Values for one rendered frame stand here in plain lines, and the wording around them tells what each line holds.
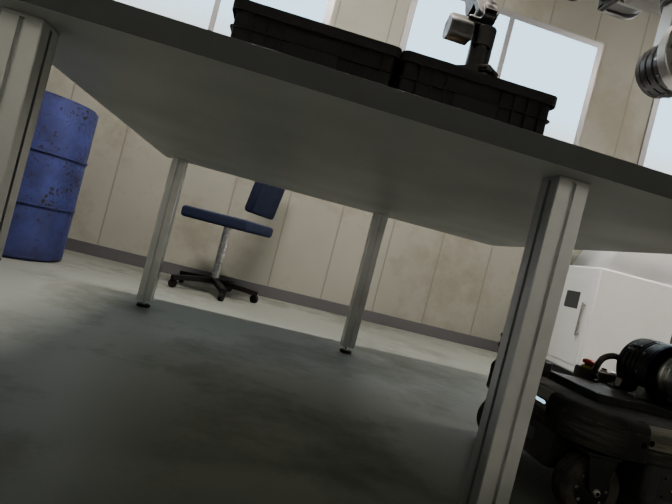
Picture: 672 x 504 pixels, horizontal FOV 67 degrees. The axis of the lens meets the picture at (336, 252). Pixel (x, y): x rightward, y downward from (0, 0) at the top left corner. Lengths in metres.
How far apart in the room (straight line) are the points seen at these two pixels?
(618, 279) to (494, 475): 2.96
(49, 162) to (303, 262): 1.75
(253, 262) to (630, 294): 2.58
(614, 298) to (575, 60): 1.89
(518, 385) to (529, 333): 0.09
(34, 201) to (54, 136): 0.34
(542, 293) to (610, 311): 2.89
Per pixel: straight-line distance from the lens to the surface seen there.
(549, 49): 4.52
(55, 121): 3.00
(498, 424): 0.97
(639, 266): 3.97
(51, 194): 3.02
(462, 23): 1.39
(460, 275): 4.00
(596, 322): 3.80
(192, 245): 3.73
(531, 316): 0.95
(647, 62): 1.65
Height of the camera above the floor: 0.43
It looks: level
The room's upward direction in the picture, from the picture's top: 14 degrees clockwise
